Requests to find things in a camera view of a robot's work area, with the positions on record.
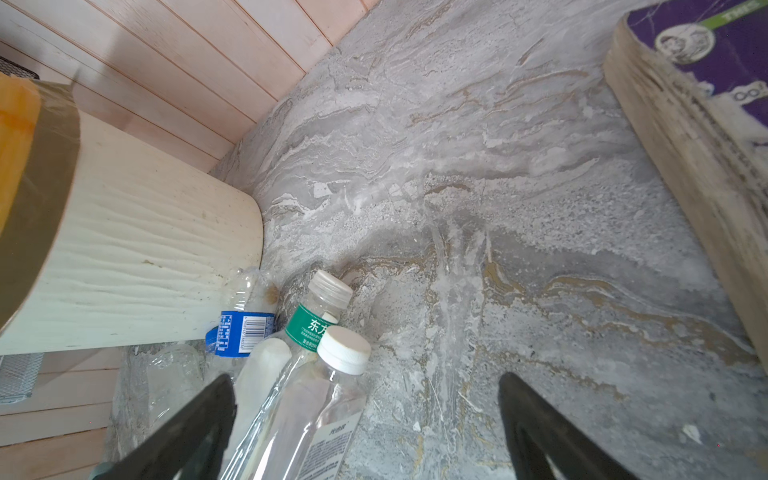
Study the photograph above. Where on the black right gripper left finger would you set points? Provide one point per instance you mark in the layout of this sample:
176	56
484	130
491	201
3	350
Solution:
190	445

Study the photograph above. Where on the clear bottle white cap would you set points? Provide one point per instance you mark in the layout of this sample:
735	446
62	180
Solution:
306	425

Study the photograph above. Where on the cream waste bin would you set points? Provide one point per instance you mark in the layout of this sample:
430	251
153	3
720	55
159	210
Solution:
145	246

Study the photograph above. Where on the clear bottle green label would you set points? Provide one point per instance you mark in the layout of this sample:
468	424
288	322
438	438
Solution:
275	359

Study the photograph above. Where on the purple paperback book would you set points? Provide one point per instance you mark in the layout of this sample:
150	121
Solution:
691	77

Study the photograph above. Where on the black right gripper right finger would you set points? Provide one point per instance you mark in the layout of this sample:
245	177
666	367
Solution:
539	437

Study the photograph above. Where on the small bottle blue label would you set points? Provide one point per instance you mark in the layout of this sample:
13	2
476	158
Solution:
247	317

